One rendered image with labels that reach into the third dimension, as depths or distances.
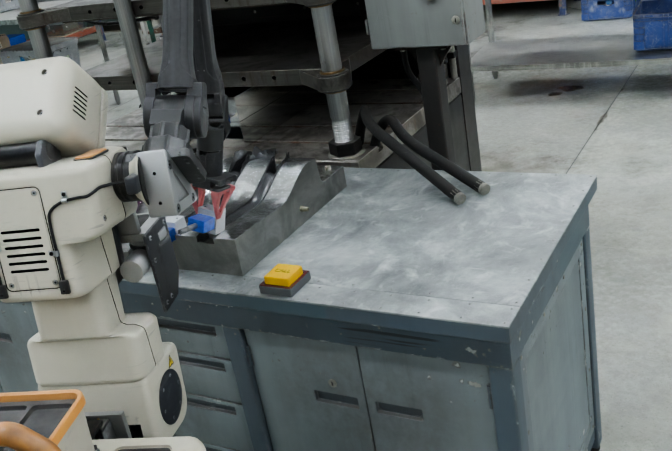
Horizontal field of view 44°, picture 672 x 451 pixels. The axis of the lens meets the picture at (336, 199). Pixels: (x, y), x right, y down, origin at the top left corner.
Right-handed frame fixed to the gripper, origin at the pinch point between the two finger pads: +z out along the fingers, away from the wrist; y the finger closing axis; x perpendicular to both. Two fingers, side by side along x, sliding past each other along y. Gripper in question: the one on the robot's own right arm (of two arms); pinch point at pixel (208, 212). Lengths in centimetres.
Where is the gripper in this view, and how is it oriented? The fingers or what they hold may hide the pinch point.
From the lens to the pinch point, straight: 187.4
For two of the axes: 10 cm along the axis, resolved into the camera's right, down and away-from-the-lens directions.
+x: -4.6, 2.5, -8.5
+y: -8.9, -2.0, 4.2
